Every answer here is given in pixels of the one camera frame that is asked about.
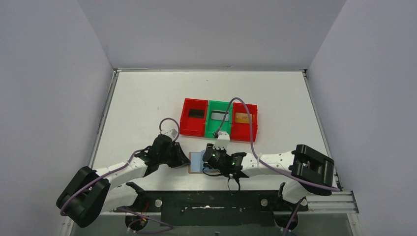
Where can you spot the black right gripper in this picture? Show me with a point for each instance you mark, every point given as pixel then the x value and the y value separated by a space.
pixel 209 165

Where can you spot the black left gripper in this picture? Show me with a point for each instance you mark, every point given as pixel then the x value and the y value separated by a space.
pixel 177 155

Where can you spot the brown leather card holder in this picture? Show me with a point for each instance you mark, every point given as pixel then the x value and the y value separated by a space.
pixel 197 166

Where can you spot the white silver credit card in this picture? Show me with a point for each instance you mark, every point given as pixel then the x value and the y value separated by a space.
pixel 219 115

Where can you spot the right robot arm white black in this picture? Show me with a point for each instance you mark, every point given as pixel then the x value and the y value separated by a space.
pixel 308 171

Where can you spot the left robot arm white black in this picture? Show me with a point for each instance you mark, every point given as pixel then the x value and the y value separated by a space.
pixel 91 192

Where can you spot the orange gold card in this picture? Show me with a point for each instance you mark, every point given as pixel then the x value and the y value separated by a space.
pixel 243 118

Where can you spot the black card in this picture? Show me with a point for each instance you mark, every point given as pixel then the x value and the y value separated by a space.
pixel 196 113

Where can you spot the right red bin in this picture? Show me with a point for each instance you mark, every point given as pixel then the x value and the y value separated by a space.
pixel 241 131

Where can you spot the red bin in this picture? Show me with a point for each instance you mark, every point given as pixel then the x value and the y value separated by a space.
pixel 241 131
pixel 193 126

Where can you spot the left red bin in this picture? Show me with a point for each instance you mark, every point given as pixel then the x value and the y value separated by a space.
pixel 193 126

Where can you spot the green middle bin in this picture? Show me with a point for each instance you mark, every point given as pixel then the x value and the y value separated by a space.
pixel 213 125

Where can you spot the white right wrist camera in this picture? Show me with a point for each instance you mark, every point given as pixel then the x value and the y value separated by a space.
pixel 222 141

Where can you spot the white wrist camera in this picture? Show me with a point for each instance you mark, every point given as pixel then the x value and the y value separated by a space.
pixel 172 133
pixel 222 141

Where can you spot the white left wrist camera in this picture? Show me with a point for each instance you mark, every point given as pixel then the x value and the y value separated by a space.
pixel 172 133

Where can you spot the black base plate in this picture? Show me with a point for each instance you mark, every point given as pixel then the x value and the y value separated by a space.
pixel 169 206

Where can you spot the aluminium frame rail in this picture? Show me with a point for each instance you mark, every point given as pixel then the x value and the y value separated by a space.
pixel 338 202

